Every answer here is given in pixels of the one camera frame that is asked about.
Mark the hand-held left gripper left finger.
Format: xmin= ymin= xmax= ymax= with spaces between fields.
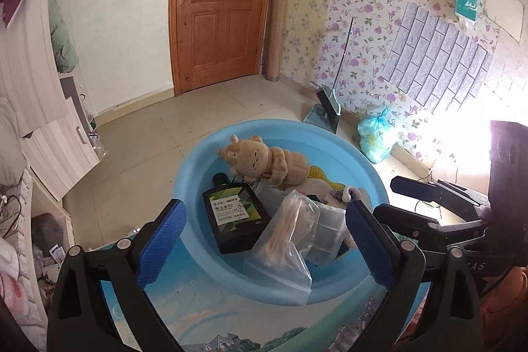
xmin=47 ymin=199 xmax=187 ymax=352

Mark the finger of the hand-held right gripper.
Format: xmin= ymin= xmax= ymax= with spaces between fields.
xmin=372 ymin=204 xmax=489 ymax=254
xmin=390 ymin=176 xmax=493 ymax=221

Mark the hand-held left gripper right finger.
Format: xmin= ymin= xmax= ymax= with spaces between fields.
xmin=346 ymin=200 xmax=483 ymax=352

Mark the clear plastic compartment box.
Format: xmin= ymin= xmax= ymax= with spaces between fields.
xmin=256 ymin=187 xmax=349 ymax=266

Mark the light blue plastic basin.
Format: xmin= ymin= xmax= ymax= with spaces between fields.
xmin=173 ymin=119 xmax=389 ymax=305

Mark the black bottle with green label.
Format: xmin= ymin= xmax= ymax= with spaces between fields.
xmin=202 ymin=173 xmax=273 ymax=255

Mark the clear bag of cotton swabs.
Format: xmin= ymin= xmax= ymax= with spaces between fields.
xmin=243 ymin=190 xmax=321 ymax=306

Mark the tan plush toy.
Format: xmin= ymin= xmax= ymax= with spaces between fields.
xmin=216 ymin=135 xmax=311 ymax=185

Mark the person's right forearm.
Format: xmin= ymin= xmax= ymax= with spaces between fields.
xmin=478 ymin=265 xmax=528 ymax=352

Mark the scenic printed desktop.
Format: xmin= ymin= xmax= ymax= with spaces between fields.
xmin=99 ymin=245 xmax=421 ymax=352

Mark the light blue plastic bag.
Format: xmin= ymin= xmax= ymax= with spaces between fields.
xmin=357 ymin=107 xmax=399 ymax=164

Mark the grey dustpan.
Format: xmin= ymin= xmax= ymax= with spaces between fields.
xmin=303 ymin=102 xmax=342 ymax=134

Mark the white drawer cabinet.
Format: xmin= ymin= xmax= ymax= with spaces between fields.
xmin=20 ymin=74 xmax=102 ymax=202

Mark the pink printed cloth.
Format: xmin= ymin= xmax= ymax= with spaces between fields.
xmin=0 ymin=240 xmax=42 ymax=336

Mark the teal paper bag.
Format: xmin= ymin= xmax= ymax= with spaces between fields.
xmin=455 ymin=0 xmax=482 ymax=27

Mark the green jacket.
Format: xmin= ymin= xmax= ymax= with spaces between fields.
xmin=49 ymin=0 xmax=80 ymax=74

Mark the white wood-grain wardrobe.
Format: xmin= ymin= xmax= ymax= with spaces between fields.
xmin=0 ymin=0 xmax=71 ymax=138

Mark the brown wooden door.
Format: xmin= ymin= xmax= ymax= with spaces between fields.
xmin=169 ymin=0 xmax=281 ymax=96

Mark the rolled bamboo mat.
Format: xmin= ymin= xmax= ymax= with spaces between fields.
xmin=264 ymin=0 xmax=294 ymax=82

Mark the long-handled broom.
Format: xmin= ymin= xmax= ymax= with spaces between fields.
xmin=315 ymin=17 xmax=356 ymax=117

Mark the grey brick pattern wall sticker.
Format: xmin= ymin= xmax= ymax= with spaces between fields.
xmin=377 ymin=2 xmax=500 ymax=117

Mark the white wall panel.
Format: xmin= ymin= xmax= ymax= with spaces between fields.
xmin=484 ymin=0 xmax=526 ymax=44

